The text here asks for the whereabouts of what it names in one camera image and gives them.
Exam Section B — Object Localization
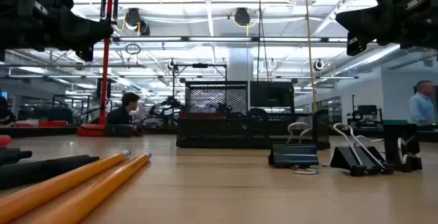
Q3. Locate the black clamp on pole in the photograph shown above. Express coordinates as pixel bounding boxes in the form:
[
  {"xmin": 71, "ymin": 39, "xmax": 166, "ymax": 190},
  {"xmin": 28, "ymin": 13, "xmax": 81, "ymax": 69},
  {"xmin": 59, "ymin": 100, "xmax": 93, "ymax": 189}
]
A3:
[{"xmin": 99, "ymin": 0, "xmax": 120, "ymax": 25}]

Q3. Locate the black box at stand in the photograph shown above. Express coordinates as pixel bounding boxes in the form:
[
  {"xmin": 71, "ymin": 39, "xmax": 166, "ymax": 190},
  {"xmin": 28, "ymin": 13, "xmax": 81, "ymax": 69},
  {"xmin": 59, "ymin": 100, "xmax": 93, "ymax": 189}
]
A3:
[{"xmin": 104, "ymin": 124, "xmax": 133, "ymax": 138}]

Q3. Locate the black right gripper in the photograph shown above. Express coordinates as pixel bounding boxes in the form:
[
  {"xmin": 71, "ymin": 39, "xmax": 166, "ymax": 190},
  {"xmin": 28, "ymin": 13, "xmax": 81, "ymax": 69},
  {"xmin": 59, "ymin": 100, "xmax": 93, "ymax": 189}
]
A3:
[{"xmin": 335, "ymin": 0, "xmax": 438, "ymax": 58}]

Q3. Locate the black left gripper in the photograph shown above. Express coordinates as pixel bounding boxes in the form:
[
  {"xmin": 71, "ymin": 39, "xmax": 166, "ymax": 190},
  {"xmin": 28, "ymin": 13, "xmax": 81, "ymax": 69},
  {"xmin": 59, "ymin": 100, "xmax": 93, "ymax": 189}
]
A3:
[{"xmin": 0, "ymin": 0, "xmax": 114, "ymax": 62}]

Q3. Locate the long ceiling light bar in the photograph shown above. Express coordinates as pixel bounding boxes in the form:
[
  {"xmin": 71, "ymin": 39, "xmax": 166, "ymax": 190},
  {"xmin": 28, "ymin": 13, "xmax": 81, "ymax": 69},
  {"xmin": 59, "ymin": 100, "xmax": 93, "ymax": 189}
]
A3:
[{"xmin": 112, "ymin": 36, "xmax": 348, "ymax": 44}]

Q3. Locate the yellow pencil with eraser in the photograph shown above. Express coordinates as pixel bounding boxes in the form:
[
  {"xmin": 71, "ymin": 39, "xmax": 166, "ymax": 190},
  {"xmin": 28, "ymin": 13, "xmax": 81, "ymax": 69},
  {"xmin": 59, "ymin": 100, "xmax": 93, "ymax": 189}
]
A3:
[
  {"xmin": 31, "ymin": 152, "xmax": 152, "ymax": 224},
  {"xmin": 0, "ymin": 149, "xmax": 131, "ymax": 215}
]

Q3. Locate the black overhead frame rig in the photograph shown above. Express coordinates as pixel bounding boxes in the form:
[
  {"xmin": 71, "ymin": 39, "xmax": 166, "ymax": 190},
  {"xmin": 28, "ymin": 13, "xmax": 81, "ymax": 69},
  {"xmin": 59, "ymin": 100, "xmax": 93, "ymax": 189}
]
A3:
[{"xmin": 172, "ymin": 62, "xmax": 228, "ymax": 98}]

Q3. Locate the black pen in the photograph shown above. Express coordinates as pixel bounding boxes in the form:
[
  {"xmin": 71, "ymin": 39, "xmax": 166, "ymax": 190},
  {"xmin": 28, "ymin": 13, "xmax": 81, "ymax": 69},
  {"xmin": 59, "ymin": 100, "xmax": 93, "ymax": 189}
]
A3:
[
  {"xmin": 0, "ymin": 153, "xmax": 101, "ymax": 190},
  {"xmin": 0, "ymin": 148, "xmax": 34, "ymax": 167}
]

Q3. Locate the black ceiling cable reel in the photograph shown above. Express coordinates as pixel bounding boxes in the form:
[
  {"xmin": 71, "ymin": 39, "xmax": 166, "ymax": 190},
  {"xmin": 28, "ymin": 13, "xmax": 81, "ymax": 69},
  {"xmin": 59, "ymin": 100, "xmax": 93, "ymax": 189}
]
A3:
[
  {"xmin": 232, "ymin": 7, "xmax": 259, "ymax": 37},
  {"xmin": 123, "ymin": 7, "xmax": 152, "ymax": 37}
]

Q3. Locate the person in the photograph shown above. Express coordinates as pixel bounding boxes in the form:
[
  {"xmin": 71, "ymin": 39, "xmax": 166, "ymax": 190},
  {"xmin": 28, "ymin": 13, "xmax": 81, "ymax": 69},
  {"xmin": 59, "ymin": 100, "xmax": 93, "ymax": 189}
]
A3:
[
  {"xmin": 105, "ymin": 92, "xmax": 142, "ymax": 126},
  {"xmin": 407, "ymin": 79, "xmax": 438, "ymax": 127}
]

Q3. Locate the red bin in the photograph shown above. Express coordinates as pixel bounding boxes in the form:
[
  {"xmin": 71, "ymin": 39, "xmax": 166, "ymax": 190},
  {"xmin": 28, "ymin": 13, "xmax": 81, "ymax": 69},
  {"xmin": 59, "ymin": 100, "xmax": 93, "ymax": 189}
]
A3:
[{"xmin": 16, "ymin": 119, "xmax": 70, "ymax": 128}]

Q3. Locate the red stand base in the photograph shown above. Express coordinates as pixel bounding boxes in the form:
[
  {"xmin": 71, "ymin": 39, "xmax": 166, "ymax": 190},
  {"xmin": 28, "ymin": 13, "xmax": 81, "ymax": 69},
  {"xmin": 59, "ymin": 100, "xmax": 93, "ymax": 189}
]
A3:
[{"xmin": 76, "ymin": 123, "xmax": 107, "ymax": 138}]

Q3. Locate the red stand pole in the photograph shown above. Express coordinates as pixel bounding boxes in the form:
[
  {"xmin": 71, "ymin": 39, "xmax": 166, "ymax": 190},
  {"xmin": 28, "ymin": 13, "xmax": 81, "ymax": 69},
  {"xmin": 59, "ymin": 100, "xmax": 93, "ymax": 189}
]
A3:
[{"xmin": 98, "ymin": 0, "xmax": 116, "ymax": 126}]

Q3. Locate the black mesh desk organizer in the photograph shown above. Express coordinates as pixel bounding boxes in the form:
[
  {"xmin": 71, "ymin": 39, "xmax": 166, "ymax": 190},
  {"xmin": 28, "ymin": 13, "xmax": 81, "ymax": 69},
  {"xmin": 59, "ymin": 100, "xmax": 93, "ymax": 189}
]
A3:
[{"xmin": 175, "ymin": 80, "xmax": 331, "ymax": 149}]

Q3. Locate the yellow hanging strap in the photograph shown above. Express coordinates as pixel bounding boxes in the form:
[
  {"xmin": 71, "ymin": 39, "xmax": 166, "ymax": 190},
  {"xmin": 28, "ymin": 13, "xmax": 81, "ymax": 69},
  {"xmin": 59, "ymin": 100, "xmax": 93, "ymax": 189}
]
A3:
[{"xmin": 303, "ymin": 0, "xmax": 319, "ymax": 113}]

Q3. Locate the red crate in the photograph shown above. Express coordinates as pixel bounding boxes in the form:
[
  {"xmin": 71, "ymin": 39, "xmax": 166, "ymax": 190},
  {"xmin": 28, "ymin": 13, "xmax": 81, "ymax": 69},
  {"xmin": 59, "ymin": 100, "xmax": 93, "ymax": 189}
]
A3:
[{"xmin": 179, "ymin": 111, "xmax": 225, "ymax": 120}]

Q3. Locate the black hanging cable loop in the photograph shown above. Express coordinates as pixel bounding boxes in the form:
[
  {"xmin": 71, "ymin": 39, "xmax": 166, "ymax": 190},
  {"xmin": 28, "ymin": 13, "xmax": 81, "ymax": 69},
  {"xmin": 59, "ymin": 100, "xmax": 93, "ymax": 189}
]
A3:
[{"xmin": 125, "ymin": 42, "xmax": 142, "ymax": 56}]

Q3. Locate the black background workstation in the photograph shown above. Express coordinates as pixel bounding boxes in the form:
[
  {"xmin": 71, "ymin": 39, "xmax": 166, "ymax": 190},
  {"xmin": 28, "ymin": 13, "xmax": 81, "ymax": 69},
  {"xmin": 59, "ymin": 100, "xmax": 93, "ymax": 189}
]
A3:
[{"xmin": 346, "ymin": 95, "xmax": 385, "ymax": 130}]

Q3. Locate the black monitor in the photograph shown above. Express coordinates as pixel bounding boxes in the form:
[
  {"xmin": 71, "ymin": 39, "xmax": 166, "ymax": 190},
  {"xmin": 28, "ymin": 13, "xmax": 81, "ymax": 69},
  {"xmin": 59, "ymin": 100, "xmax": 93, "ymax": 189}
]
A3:
[{"xmin": 249, "ymin": 81, "xmax": 296, "ymax": 109}]

